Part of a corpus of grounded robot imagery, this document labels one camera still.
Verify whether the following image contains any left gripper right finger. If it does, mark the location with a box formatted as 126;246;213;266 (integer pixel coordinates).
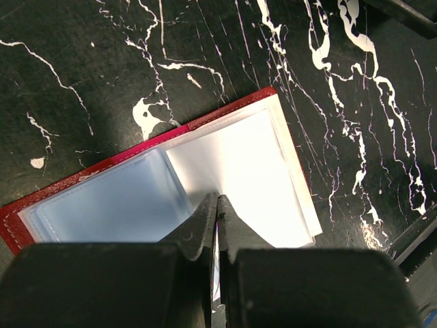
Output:
216;195;277;327

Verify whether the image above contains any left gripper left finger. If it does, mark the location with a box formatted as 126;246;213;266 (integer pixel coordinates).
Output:
160;192;219;327

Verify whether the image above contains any red leather card holder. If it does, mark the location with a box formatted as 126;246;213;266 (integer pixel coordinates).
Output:
1;87;322;254

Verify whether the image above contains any black card dispenser box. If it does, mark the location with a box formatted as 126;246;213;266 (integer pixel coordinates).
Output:
386;204;436;327

